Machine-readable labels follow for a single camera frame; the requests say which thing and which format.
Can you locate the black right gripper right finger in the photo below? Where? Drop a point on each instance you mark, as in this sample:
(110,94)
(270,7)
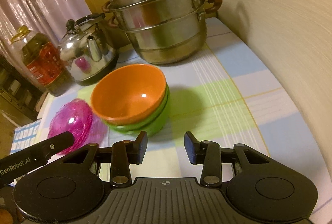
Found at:
(208,154)

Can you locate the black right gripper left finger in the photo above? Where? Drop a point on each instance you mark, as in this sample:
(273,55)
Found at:
(123,154)

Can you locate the orange plastic bowl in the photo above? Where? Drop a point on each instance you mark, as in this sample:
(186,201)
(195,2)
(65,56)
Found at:
(129,94)

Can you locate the pink transparent floral plate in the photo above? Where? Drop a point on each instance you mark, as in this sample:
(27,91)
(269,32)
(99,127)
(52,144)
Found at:
(75,117)

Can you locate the blue white checked cloth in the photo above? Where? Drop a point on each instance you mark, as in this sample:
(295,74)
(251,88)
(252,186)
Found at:
(24,136)

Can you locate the black folding rack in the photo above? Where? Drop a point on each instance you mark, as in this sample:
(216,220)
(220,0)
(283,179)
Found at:
(18,91)

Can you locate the cooking oil bottle red label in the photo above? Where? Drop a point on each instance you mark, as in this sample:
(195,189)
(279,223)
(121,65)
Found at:
(42,59)

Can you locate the stacked steel steamer pot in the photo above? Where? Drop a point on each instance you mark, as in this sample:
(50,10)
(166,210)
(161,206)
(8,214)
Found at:
(162,31)

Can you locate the steel kettle black handle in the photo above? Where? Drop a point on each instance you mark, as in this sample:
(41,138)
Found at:
(85,51)

